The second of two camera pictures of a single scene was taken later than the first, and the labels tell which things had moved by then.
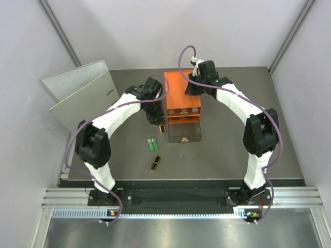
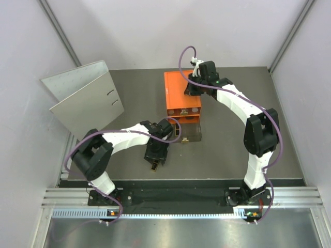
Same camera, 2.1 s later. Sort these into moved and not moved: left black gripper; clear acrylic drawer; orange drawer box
Moved: left black gripper
Not moved: orange drawer box; clear acrylic drawer
